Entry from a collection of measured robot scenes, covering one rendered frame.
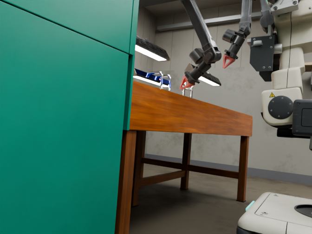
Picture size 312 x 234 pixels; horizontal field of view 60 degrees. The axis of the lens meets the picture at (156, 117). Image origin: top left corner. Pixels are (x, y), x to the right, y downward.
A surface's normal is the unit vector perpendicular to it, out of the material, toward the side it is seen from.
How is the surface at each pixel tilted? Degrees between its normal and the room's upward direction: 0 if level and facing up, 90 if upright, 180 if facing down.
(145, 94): 90
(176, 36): 90
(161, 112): 90
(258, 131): 90
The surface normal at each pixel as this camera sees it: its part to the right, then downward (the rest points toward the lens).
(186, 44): -0.50, -0.07
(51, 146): 0.83, 0.04
